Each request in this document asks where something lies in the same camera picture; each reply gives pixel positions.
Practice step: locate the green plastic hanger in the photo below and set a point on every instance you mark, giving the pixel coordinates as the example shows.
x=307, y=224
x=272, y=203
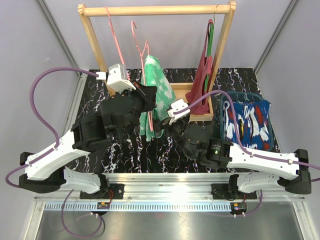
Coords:
x=208, y=48

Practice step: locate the pink wire hanger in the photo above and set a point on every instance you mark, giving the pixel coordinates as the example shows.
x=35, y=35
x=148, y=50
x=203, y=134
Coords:
x=114, y=36
x=141, y=55

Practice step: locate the black marbled table mat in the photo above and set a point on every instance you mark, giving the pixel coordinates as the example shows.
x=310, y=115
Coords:
x=160, y=155

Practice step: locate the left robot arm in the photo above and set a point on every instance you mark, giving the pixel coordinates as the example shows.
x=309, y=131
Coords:
x=46, y=171

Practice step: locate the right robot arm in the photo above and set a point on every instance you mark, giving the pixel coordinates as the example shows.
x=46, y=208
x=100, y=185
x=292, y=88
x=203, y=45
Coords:
x=271, y=170

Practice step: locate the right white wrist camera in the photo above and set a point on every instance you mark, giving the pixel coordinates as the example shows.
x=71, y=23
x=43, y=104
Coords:
x=178, y=110

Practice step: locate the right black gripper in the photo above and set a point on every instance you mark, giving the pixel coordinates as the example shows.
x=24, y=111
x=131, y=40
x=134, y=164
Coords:
x=161, y=125

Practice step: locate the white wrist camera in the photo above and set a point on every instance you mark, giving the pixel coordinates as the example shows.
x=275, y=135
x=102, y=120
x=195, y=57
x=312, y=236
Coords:
x=178, y=110
x=116, y=78

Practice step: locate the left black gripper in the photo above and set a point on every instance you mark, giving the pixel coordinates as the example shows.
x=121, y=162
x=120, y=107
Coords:
x=147, y=94

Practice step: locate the aluminium mounting rail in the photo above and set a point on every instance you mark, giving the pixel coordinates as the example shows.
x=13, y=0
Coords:
x=173, y=192

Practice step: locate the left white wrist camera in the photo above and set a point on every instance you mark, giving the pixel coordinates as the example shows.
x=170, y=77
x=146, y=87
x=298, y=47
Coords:
x=116, y=78

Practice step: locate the blue patterned trousers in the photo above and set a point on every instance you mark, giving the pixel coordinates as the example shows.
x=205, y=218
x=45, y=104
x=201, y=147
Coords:
x=251, y=120

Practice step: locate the maroon tank top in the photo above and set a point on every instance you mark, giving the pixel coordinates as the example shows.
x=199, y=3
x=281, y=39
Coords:
x=201, y=107

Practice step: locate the green patterned garment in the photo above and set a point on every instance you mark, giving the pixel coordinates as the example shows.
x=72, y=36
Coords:
x=165, y=96

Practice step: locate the wooden clothes rack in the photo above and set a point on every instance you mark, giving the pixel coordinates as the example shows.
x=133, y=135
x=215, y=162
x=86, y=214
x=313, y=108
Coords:
x=228, y=10

